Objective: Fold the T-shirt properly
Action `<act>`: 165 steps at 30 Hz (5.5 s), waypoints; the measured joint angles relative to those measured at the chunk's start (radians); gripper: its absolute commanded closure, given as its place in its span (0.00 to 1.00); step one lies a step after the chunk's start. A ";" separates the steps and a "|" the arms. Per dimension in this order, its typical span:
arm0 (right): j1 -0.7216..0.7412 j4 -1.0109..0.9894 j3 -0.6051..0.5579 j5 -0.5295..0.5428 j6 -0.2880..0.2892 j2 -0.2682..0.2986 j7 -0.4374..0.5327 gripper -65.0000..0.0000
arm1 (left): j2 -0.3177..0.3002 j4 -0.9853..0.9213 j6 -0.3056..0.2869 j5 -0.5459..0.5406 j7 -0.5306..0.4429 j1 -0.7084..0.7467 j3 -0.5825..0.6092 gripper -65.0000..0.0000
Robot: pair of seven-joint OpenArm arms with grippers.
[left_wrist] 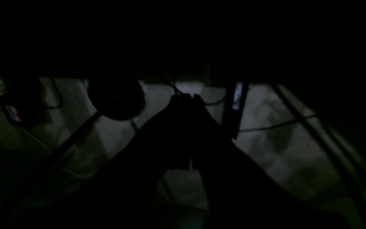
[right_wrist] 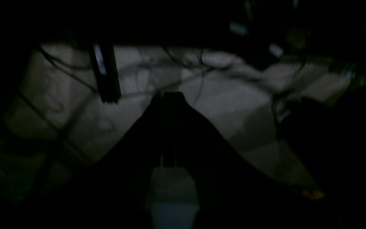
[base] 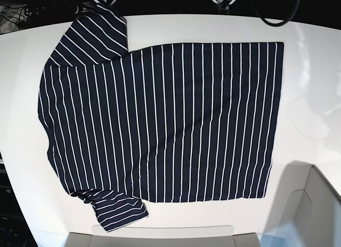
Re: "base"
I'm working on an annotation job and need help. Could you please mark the tangled black cables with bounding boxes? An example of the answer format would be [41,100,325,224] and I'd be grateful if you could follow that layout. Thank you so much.
[0,0,80,35]

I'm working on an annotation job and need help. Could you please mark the beige chair at right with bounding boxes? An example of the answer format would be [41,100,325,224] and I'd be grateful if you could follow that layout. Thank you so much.
[258,161,340,246]

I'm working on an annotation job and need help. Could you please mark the beige chair at bottom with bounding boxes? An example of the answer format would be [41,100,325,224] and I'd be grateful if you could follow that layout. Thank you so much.
[64,226,261,246]

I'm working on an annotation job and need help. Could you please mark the navy white striped T-shirt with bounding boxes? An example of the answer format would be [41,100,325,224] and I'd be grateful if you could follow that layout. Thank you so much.
[38,3,285,232]

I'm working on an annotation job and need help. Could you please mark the black looped cable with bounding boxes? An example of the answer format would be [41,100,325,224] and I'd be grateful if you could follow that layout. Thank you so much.
[249,0,299,27]

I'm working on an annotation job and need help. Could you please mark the beige chair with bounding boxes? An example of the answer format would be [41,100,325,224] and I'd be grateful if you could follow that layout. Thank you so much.
[258,161,340,246]
[64,226,261,246]

